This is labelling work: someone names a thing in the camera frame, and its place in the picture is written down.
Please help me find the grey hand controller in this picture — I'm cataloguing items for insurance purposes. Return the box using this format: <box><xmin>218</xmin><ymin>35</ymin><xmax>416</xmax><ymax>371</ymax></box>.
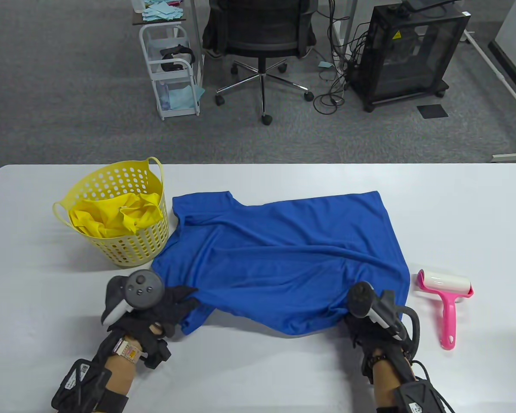
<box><xmin>347</xmin><ymin>282</ymin><xmax>422</xmax><ymax>358</ymax></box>
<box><xmin>101</xmin><ymin>270</ymin><xmax>164</xmax><ymax>326</ymax></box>

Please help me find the yellow perforated plastic basket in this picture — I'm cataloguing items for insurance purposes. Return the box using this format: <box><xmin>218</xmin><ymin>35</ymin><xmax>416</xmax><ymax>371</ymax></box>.
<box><xmin>53</xmin><ymin>157</ymin><xmax>170</xmax><ymax>268</ymax></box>

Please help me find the person's left forearm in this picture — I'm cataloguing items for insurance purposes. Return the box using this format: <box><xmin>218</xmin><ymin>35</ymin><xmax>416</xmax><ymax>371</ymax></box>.
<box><xmin>97</xmin><ymin>331</ymin><xmax>149</xmax><ymax>401</ymax></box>

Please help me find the person's right hand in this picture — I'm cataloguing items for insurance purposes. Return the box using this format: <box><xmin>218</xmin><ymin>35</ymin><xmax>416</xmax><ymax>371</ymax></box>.
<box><xmin>343</xmin><ymin>311</ymin><xmax>413</xmax><ymax>379</ymax></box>

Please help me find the black equipment cabinet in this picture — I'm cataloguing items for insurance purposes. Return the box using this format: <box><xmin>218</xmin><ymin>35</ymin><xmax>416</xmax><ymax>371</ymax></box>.
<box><xmin>350</xmin><ymin>0</ymin><xmax>471</xmax><ymax>113</ymax></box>

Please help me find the pink lint roller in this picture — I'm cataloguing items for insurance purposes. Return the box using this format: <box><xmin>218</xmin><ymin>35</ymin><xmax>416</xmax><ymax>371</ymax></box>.
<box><xmin>416</xmin><ymin>269</ymin><xmax>474</xmax><ymax>350</ymax></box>

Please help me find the person's left hand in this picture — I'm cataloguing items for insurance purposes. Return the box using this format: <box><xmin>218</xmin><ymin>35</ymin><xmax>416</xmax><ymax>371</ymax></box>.
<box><xmin>107</xmin><ymin>285</ymin><xmax>200</xmax><ymax>370</ymax></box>

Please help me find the tangle of black cables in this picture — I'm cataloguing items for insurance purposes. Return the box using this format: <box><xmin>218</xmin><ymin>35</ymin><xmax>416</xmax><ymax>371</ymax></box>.
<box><xmin>313</xmin><ymin>0</ymin><xmax>370</xmax><ymax>115</ymax></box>

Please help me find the light blue cloth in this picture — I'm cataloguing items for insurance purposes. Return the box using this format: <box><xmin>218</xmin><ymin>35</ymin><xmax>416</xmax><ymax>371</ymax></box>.
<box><xmin>161</xmin><ymin>84</ymin><xmax>206</xmax><ymax>110</ymax></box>

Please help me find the black floor plate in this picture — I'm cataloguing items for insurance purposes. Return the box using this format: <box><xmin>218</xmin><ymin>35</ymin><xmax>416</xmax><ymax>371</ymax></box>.
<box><xmin>416</xmin><ymin>104</ymin><xmax>449</xmax><ymax>119</ymax></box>

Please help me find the white rolling cart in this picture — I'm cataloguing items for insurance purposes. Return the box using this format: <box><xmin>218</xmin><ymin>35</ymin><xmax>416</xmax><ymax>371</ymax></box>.
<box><xmin>138</xmin><ymin>23</ymin><xmax>206</xmax><ymax>120</ymax></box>

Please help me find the black headset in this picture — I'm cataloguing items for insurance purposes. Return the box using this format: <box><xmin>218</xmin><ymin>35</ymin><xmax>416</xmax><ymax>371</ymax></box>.
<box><xmin>160</xmin><ymin>44</ymin><xmax>196</xmax><ymax>72</ymax></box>

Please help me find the grey right hand controller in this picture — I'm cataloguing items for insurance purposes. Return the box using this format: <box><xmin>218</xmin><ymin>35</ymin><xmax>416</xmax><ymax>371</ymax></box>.
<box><xmin>347</xmin><ymin>282</ymin><xmax>422</xmax><ymax>358</ymax></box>

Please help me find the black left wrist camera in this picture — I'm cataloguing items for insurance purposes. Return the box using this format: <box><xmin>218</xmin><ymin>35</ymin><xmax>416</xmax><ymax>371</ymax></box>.
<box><xmin>51</xmin><ymin>358</ymin><xmax>129</xmax><ymax>413</ymax></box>

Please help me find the black office chair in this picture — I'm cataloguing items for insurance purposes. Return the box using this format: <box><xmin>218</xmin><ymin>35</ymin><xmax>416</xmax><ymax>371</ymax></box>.
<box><xmin>209</xmin><ymin>0</ymin><xmax>319</xmax><ymax>126</ymax></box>

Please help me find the blue t-shirt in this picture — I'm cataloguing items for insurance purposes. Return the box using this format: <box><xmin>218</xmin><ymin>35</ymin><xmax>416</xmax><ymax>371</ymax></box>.
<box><xmin>151</xmin><ymin>191</ymin><xmax>409</xmax><ymax>336</ymax></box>

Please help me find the person's right forearm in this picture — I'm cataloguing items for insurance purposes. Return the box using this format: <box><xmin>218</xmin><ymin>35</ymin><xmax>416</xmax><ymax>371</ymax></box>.
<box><xmin>369</xmin><ymin>355</ymin><xmax>409</xmax><ymax>413</ymax></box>

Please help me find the yellow t-shirt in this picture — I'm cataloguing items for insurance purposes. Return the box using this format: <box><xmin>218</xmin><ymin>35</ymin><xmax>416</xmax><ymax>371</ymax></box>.
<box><xmin>68</xmin><ymin>192</ymin><xmax>164</xmax><ymax>238</ymax></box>

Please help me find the white desk base frame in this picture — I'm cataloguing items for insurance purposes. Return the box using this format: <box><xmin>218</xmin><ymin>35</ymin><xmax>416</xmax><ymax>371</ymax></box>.
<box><xmin>464</xmin><ymin>29</ymin><xmax>516</xmax><ymax>163</ymax></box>

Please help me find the white desk leg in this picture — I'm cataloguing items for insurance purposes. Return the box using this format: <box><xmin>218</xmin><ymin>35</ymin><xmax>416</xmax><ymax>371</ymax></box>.
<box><xmin>329</xmin><ymin>0</ymin><xmax>358</xmax><ymax>69</ymax></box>

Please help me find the grey left hand controller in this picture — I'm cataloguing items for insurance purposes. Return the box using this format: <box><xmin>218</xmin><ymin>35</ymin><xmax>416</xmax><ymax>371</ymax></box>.
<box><xmin>101</xmin><ymin>270</ymin><xmax>164</xmax><ymax>326</ymax></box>

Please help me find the pile of light blue cloths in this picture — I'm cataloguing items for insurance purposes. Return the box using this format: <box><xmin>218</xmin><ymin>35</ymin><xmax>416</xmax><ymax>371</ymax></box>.
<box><xmin>142</xmin><ymin>0</ymin><xmax>186</xmax><ymax>22</ymax></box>

